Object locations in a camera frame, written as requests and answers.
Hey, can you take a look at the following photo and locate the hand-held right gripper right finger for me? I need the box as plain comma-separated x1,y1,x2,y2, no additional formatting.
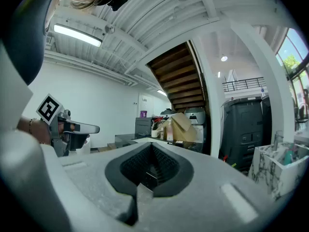
136,141,294,232

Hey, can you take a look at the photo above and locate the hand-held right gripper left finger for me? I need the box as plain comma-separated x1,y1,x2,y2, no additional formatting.
40,141,155,232

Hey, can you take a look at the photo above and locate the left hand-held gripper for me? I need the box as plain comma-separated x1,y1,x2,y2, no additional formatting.
36,93,100,157

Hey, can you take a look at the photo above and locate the pink pump bottle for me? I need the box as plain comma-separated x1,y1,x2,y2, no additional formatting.
166,119,175,142

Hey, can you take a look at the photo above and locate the person's left forearm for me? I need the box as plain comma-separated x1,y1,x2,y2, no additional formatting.
16,116,52,145

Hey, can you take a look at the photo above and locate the person's left hand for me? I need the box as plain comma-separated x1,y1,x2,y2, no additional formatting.
58,124,76,133

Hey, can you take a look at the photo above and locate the black oven appliance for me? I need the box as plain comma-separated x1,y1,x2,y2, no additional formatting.
135,116,153,135

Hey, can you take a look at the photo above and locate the white door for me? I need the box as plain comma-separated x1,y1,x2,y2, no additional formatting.
139,93,154,118

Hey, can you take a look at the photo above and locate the cardboard box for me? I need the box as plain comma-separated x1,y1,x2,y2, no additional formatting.
156,112,197,142

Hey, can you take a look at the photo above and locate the teal item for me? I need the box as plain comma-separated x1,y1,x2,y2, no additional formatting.
283,151,294,165

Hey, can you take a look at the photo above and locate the wooden staircase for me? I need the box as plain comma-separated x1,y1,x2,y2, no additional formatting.
146,41,206,111

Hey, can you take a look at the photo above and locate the person's dark top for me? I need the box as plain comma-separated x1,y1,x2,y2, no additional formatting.
1,0,61,86

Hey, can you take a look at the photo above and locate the black metal railing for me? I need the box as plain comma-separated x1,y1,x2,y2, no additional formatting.
222,77,265,93

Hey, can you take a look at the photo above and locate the large window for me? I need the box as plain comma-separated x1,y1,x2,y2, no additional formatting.
275,28,309,130

